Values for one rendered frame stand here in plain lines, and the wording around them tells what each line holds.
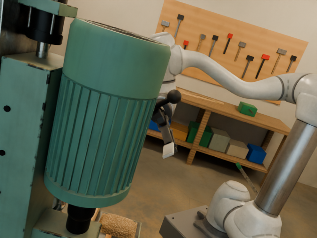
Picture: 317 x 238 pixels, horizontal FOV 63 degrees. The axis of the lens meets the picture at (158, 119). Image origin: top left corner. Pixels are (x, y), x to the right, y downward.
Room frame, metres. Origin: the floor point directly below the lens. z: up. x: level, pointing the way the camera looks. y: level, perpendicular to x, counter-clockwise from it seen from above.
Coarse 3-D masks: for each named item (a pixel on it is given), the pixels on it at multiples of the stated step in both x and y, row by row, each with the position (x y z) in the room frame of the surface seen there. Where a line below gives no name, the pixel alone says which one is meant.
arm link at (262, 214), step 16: (304, 80) 0.99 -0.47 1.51; (304, 96) 0.94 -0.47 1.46; (304, 112) 0.91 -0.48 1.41; (304, 128) 0.90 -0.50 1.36; (288, 144) 0.92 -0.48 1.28; (304, 144) 0.89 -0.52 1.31; (288, 160) 0.89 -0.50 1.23; (304, 160) 0.88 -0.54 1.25; (272, 176) 0.91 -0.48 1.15; (288, 176) 0.88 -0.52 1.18; (272, 192) 0.88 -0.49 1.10; (288, 192) 0.88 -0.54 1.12; (240, 208) 0.94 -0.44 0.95; (256, 208) 0.89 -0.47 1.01; (272, 208) 0.86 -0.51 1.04; (224, 224) 0.95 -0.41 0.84; (240, 224) 0.88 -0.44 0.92; (256, 224) 0.84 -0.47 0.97; (272, 224) 0.84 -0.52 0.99
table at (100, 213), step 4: (100, 212) 0.73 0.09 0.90; (104, 212) 0.73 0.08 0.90; (96, 216) 0.70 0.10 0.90; (100, 216) 0.71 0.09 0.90; (96, 220) 0.69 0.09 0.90; (132, 220) 0.74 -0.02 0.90; (140, 224) 0.73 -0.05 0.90; (136, 228) 0.71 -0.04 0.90; (140, 228) 0.71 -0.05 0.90; (100, 232) 0.64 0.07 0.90; (136, 232) 0.69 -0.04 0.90; (100, 236) 0.63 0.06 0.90; (104, 236) 0.63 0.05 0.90; (112, 236) 0.64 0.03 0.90; (136, 236) 0.67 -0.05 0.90
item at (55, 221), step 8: (48, 208) 0.49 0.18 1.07; (48, 216) 0.47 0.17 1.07; (56, 216) 0.47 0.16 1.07; (64, 216) 0.48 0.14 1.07; (40, 224) 0.44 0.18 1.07; (48, 224) 0.45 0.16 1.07; (56, 224) 0.45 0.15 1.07; (64, 224) 0.46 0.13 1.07; (96, 224) 0.49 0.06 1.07; (32, 232) 0.42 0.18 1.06; (40, 232) 0.42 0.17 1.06; (48, 232) 0.43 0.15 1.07; (56, 232) 0.43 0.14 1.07; (64, 232) 0.44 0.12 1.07; (88, 232) 0.46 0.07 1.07; (96, 232) 0.46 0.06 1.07
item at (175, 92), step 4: (168, 92) 0.61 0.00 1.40; (172, 92) 0.60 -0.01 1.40; (176, 92) 0.60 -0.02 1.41; (168, 96) 0.60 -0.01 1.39; (172, 96) 0.59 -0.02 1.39; (176, 96) 0.59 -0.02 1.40; (180, 96) 0.60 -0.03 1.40; (164, 100) 0.60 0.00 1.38; (168, 100) 0.60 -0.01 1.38; (172, 100) 0.59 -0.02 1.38; (176, 100) 0.59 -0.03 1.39; (180, 100) 0.60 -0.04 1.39; (156, 104) 0.60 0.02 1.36; (160, 104) 0.60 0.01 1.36; (164, 104) 0.60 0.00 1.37; (156, 108) 0.60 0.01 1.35
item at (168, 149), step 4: (168, 144) 0.66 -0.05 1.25; (172, 144) 0.65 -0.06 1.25; (164, 148) 0.64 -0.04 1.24; (168, 148) 0.63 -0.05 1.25; (172, 148) 0.62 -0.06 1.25; (164, 152) 0.62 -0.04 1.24; (168, 152) 0.61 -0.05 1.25; (172, 152) 0.60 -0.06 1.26; (164, 156) 0.60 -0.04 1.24; (168, 156) 0.60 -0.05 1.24
